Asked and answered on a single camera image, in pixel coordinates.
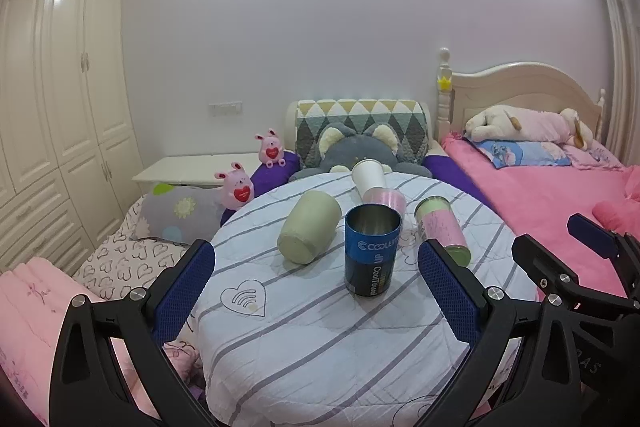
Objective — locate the grey flower pillow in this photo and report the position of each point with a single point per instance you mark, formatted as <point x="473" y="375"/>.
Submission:
<point x="180" y="212"/>

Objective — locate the purple bedsheet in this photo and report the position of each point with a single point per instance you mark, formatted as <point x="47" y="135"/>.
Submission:
<point x="270" y="174"/>

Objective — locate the pink bedsheet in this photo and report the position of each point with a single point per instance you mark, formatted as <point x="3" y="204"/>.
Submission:
<point x="535" y="202"/>

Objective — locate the pink plush cushion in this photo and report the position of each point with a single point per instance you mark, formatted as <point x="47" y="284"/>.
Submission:
<point x="615" y="212"/>

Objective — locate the white and pink plush toy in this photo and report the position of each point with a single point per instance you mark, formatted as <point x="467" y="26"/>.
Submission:
<point x="530" y="124"/>

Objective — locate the white nightstand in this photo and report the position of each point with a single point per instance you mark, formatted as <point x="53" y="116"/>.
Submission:
<point x="195" y="169"/>

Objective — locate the cream wardrobe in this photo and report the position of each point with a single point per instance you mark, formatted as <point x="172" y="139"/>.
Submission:
<point x="55" y="107"/>

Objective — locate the pink bunny toy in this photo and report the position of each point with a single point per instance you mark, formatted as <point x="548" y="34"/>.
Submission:
<point x="236" y="189"/>
<point x="271" y="151"/>

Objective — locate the blue metal cup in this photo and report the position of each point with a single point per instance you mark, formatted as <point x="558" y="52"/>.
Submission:
<point x="372" y="257"/>

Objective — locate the round table striped cloth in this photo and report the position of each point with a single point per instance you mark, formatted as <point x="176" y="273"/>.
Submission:
<point x="310" y="347"/>

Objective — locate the white wall switch panel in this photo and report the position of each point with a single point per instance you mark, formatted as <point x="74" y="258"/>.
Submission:
<point x="225" y="108"/>

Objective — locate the white door frame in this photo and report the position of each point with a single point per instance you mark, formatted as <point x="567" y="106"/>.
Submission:
<point x="622" y="57"/>

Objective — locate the white paper cup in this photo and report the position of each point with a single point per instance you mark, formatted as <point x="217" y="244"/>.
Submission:
<point x="369" y="179"/>

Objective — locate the cream bed headboard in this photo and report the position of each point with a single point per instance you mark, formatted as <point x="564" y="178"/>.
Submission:
<point x="520" y="92"/>

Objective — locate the pink folded quilt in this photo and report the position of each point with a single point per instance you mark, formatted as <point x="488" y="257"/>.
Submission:
<point x="30" y="307"/>

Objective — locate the grey plush mouse pillow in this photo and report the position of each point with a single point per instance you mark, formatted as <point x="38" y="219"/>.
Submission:
<point x="357" y="152"/>

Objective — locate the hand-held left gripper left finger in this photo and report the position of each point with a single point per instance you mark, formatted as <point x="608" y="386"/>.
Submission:
<point x="182" y="292"/>

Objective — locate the blue cartoon pillow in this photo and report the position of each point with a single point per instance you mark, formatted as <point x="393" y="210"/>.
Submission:
<point x="520" y="154"/>

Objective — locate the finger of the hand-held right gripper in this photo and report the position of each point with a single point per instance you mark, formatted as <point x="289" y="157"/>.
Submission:
<point x="595" y="234"/>
<point x="537" y="262"/>

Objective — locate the green ceramic cup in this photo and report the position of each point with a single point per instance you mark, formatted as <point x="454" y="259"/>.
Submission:
<point x="310" y="227"/>

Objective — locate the pink and green cup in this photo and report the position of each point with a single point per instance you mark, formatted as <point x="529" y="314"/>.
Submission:
<point x="442" y="229"/>

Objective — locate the diamond pattern headboard cover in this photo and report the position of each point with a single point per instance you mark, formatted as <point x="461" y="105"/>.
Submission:
<point x="360" y="113"/>

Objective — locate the heart print sheet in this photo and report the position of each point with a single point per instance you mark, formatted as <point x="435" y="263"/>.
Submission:
<point x="132" y="262"/>

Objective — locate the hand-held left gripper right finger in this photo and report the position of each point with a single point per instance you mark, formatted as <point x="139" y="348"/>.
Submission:
<point x="450" y="292"/>

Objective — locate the pink plastic cup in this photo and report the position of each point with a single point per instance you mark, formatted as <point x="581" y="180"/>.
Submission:
<point x="385" y="199"/>

